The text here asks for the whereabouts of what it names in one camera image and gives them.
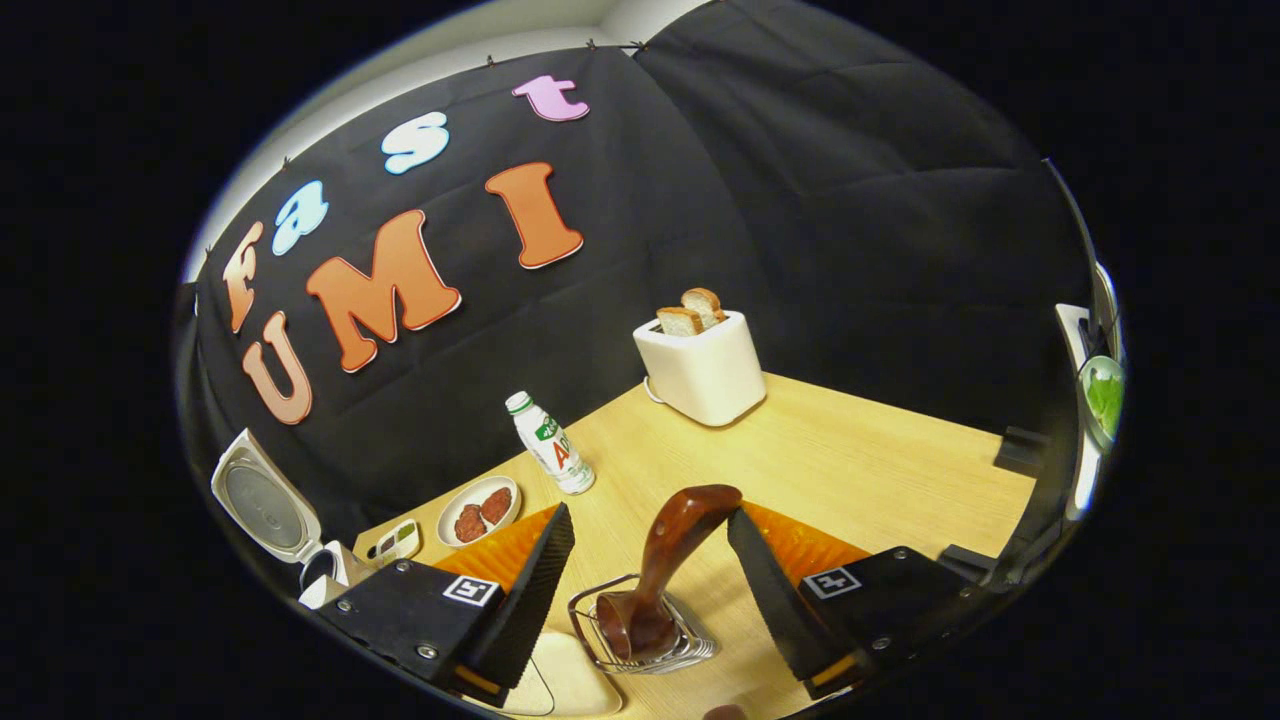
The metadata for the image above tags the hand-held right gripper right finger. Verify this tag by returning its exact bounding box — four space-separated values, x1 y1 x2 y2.
727 503 1001 701

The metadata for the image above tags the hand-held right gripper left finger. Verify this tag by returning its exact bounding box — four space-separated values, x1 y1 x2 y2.
318 502 577 709

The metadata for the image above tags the metal wire chopstick holder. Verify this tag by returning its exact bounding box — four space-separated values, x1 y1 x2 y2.
567 573 719 676

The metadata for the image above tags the brown wooden spoon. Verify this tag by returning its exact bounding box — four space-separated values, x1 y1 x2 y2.
596 484 744 663

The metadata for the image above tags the white rice cooker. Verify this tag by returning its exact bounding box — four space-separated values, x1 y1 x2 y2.
210 428 376 611

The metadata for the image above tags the beige round plate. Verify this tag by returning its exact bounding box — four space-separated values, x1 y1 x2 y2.
437 475 522 549

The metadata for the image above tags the white green drink bottle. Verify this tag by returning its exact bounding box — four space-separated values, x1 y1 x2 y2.
504 390 597 496

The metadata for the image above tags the divided dish of beans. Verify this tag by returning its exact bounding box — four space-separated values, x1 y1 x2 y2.
365 518 422 564

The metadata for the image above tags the white toaster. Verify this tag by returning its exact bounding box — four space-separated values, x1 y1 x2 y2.
632 310 768 429

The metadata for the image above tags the small black block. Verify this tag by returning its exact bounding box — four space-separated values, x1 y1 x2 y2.
993 425 1051 479

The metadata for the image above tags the black backdrop cloth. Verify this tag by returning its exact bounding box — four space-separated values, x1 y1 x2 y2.
172 0 1096 541

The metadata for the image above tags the white green stand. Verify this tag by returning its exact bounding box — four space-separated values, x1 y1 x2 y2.
1055 262 1126 521

